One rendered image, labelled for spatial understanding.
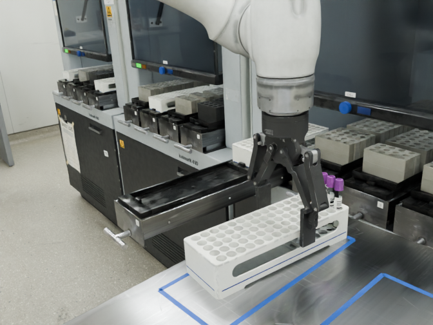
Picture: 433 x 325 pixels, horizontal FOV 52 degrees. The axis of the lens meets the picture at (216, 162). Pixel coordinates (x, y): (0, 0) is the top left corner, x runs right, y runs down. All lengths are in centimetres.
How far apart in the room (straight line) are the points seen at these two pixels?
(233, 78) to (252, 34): 79
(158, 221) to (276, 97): 45
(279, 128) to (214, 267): 23
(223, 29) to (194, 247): 36
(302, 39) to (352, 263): 38
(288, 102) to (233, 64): 79
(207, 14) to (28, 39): 379
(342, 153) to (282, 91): 54
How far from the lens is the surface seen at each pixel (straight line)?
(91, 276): 228
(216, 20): 78
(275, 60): 66
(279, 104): 67
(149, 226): 99
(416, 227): 104
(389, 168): 112
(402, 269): 81
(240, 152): 119
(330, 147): 120
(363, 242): 86
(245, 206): 142
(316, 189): 70
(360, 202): 110
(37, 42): 453
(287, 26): 65
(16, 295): 231
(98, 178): 254
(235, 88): 146
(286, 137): 70
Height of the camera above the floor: 126
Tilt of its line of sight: 21 degrees down
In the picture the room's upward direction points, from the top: 3 degrees counter-clockwise
